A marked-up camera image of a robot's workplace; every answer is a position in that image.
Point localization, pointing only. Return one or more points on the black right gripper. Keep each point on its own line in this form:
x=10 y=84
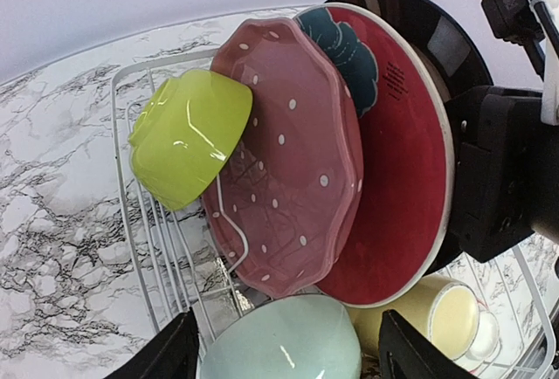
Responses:
x=506 y=179

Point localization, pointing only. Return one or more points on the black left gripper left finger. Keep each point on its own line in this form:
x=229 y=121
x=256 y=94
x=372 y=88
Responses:
x=171 y=354

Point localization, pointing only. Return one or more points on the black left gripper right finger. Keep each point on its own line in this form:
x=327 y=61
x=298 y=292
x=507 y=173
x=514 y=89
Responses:
x=405 y=353

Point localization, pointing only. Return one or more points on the red plate with teal flower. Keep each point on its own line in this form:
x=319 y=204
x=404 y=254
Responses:
x=408 y=156

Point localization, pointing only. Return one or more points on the black striped cream plate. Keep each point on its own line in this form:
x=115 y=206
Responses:
x=449 y=54

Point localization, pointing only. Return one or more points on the pink polka dot plate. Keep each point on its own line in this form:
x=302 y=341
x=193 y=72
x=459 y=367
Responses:
x=282 y=207

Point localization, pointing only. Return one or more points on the yellow mug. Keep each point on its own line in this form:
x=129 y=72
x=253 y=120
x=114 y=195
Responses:
x=445 y=311

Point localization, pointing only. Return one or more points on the light blue bowl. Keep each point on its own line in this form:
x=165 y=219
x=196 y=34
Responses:
x=301 y=336

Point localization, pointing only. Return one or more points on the lime green bowl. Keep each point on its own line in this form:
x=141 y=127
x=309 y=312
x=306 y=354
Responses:
x=186 y=133

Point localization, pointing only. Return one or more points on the white wire dish rack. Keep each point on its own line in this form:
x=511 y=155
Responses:
x=180 y=267

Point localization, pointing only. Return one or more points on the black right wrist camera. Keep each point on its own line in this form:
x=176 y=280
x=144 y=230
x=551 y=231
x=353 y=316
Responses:
x=512 y=21

